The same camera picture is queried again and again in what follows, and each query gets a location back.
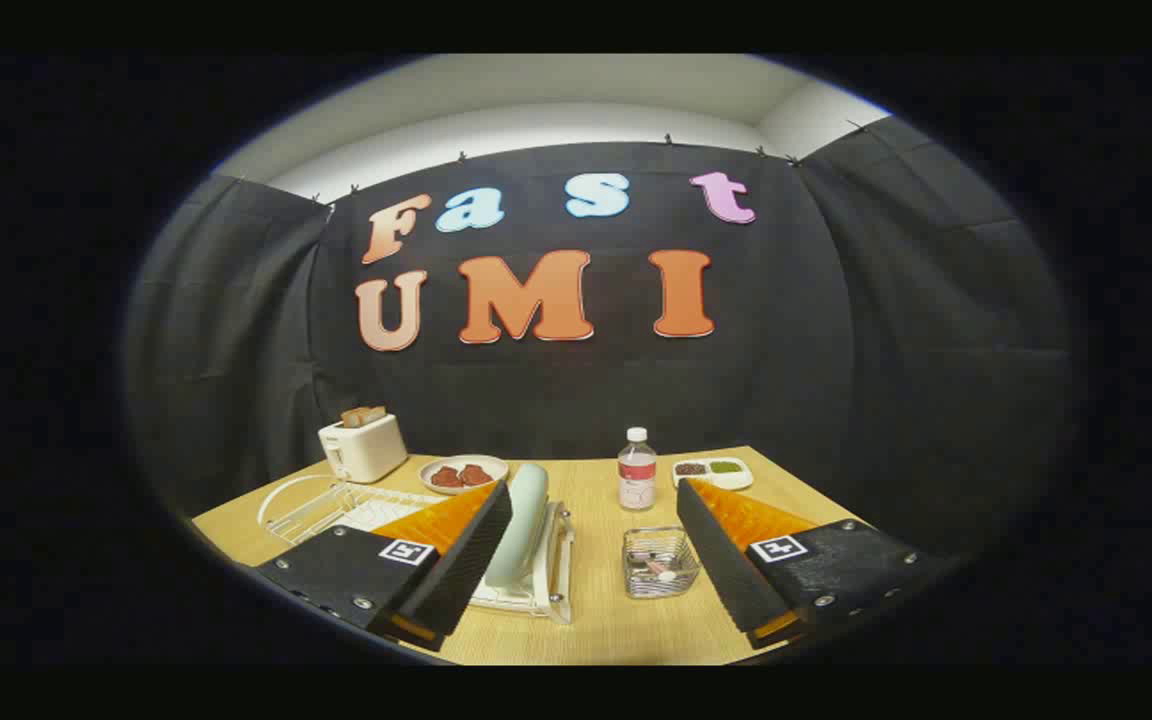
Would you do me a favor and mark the white divided tray with beans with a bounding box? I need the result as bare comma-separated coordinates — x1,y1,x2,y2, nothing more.
672,457,754,491

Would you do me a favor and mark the metal wire basket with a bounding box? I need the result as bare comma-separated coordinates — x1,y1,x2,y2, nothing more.
622,527,702,600

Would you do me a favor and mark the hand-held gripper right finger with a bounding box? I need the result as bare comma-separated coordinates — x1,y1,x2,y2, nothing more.
676,477,962,651

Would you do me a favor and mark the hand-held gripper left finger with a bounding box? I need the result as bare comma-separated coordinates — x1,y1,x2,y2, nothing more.
254,478,515,653

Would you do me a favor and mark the black backdrop cloth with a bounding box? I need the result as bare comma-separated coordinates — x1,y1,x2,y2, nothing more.
126,115,1077,561

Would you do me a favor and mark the small white dish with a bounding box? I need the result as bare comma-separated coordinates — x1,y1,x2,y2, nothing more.
418,455,510,496

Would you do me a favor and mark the pale green plate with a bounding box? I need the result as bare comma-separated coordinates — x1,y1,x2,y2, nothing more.
484,463,549,589

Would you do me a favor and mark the white wire dish rack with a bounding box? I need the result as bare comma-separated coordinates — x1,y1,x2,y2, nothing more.
256,473,575,626

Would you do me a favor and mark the clear plastic water bottle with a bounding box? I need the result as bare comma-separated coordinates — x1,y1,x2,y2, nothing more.
617,427,658,512

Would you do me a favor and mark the white toaster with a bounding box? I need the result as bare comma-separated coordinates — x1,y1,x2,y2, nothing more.
318,412,409,485

